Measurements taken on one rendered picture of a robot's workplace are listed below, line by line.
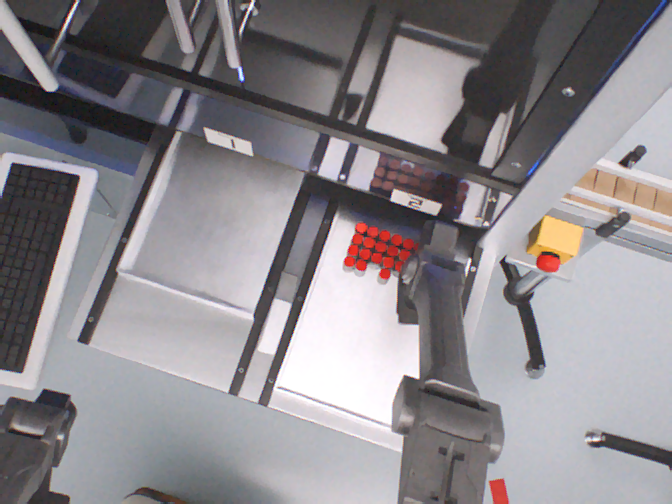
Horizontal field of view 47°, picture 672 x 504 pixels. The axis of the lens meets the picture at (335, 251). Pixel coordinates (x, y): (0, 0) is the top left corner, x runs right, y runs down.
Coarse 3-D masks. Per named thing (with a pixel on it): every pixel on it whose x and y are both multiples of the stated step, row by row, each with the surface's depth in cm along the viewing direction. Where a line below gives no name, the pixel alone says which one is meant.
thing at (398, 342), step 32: (352, 224) 145; (384, 256) 143; (320, 288) 141; (352, 288) 142; (384, 288) 142; (320, 320) 140; (352, 320) 140; (384, 320) 140; (288, 352) 135; (320, 352) 138; (352, 352) 139; (384, 352) 139; (416, 352) 139; (288, 384) 137; (320, 384) 137; (352, 384) 137; (384, 384) 137; (352, 416) 132; (384, 416) 136
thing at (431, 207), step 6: (396, 192) 130; (402, 192) 129; (396, 198) 133; (402, 198) 132; (408, 198) 131; (420, 198) 129; (402, 204) 135; (414, 204) 133; (426, 204) 131; (432, 204) 130; (438, 204) 129; (426, 210) 133; (432, 210) 132; (438, 210) 132
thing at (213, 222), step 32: (192, 160) 147; (224, 160) 147; (256, 160) 147; (160, 192) 145; (192, 192) 145; (224, 192) 145; (256, 192) 146; (288, 192) 146; (160, 224) 143; (192, 224) 144; (224, 224) 144; (256, 224) 144; (288, 224) 144; (128, 256) 141; (160, 256) 142; (192, 256) 142; (224, 256) 142; (256, 256) 143; (192, 288) 141; (224, 288) 141; (256, 288) 141
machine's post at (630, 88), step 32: (640, 32) 73; (640, 64) 76; (608, 96) 83; (640, 96) 81; (576, 128) 91; (608, 128) 89; (544, 160) 102; (576, 160) 99; (544, 192) 111; (512, 224) 127
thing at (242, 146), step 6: (210, 132) 132; (216, 132) 131; (210, 138) 134; (216, 138) 133; (222, 138) 133; (228, 138) 132; (234, 138) 131; (222, 144) 135; (228, 144) 134; (240, 144) 132; (246, 144) 132; (234, 150) 136; (240, 150) 135; (246, 150) 134
